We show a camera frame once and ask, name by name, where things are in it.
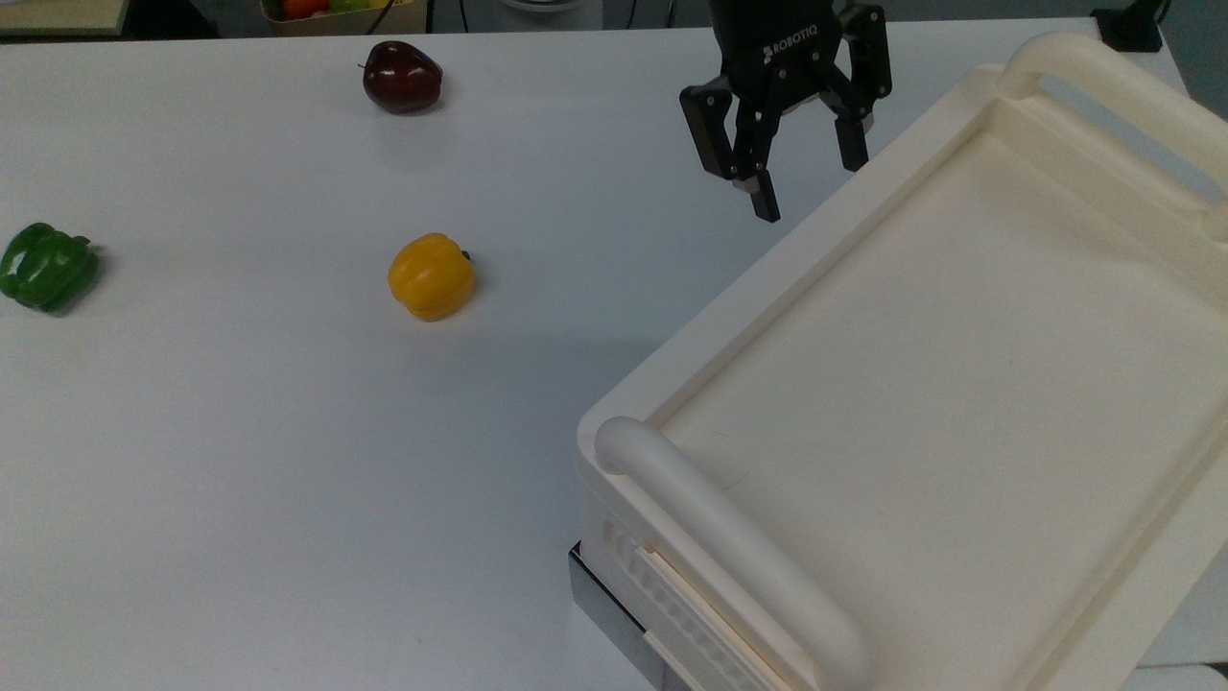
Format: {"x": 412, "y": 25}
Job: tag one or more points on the tan fruit basket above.
{"x": 403, "y": 17}

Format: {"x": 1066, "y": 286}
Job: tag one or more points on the yellow bell pepper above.
{"x": 432, "y": 276}

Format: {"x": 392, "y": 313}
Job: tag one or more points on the green fruit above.
{"x": 350, "y": 4}

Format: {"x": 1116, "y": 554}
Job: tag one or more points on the black camera stand base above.
{"x": 1130, "y": 27}

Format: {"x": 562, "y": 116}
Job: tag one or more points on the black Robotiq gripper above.
{"x": 772, "y": 43}

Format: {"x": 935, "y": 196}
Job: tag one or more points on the dark red apple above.
{"x": 401, "y": 77}

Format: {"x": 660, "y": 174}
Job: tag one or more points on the green bell pepper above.
{"x": 46, "y": 267}

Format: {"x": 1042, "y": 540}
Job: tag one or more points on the red tomato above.
{"x": 305, "y": 7}

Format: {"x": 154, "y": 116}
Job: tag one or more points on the light wooden board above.
{"x": 58, "y": 15}

